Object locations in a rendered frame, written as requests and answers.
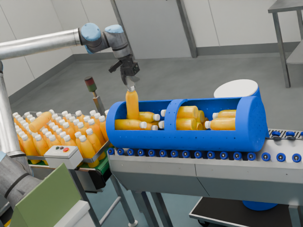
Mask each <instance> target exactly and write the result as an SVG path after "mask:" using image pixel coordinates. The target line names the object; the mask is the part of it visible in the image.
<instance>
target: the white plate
mask: <svg viewBox="0 0 303 227"><path fill-rule="evenodd" d="M257 89H258V85H257V83H256V82H255V81H252V80H248V79H241V80H235V81H231V82H228V83H226V84H223V85H222V86H220V87H218V88H217V89H216V91H215V92H214V97H215V98H223V97H244V96H251V95H253V94H254V93H255V92H256V91H257Z"/></svg>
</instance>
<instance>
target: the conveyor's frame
mask: <svg viewBox="0 0 303 227"><path fill-rule="evenodd" d="M29 165H30V166H31V168H32V170H33V177H35V178H38V179H40V180H44V179H45V178H46V177H47V176H48V175H49V174H51V173H52V172H53V171H54V170H55V169H56V168H50V167H49V166H45V165H31V164H29ZM75 172H76V174H77V176H78V178H79V180H80V182H81V184H82V187H83V189H84V191H85V192H86V193H94V194H97V193H98V192H103V190H101V188H104V187H105V186H106V182H107V180H108V179H109V178H110V179H111V181H112V184H113V186H114V188H115V191H116V193H117V195H118V198H117V199H116V200H115V202H114V203H113V204H112V205H111V207H110V208H109V209H108V211H107V212H106V213H105V215H104V216H103V217H102V219H101V220H100V221H99V223H100V225H101V226H102V224H103V223H104V222H105V220H106V219H107V218H108V217H109V215H110V214H111V212H112V211H113V210H114V208H115V207H116V206H117V204H118V203H119V202H121V204H122V207H123V209H124V211H125V214H126V216H127V218H128V221H129V227H136V226H137V224H138V222H137V220H134V217H133V215H132V212H131V210H130V208H129V205H128V203H127V200H126V198H125V196H124V194H123V191H122V189H121V187H120V184H119V182H118V180H117V179H116V178H115V176H114V175H113V174H112V173H111V171H110V168H108V169H107V170H106V172H105V173H104V174H103V175H102V174H101V171H99V170H95V168H80V169H79V170H75ZM9 205H10V203H9V201H8V202H7V203H6V204H5V205H4V206H3V207H2V208H1V209H0V214H1V213H2V212H3V211H4V210H5V209H6V208H7V207H8V206H9ZM0 227H4V225H3V223H2V222H1V220H0Z"/></svg>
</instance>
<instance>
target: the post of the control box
mask: <svg viewBox="0 0 303 227"><path fill-rule="evenodd" d="M67 170H68V172H69V174H70V176H71V178H72V180H73V182H74V184H75V186H76V188H77V190H78V192H79V194H80V196H81V199H80V200H82V201H86V202H88V203H89V206H90V209H89V210H88V212H89V214H90V216H91V219H92V221H93V223H94V225H95V227H101V225H100V223H99V221H98V218H97V216H96V214H95V212H94V210H93V208H92V206H91V204H90V201H89V199H88V197H87V195H86V193H85V191H84V189H83V187H82V184H81V182H80V180H79V178H78V176H77V174H76V172H75V170H74V169H67Z"/></svg>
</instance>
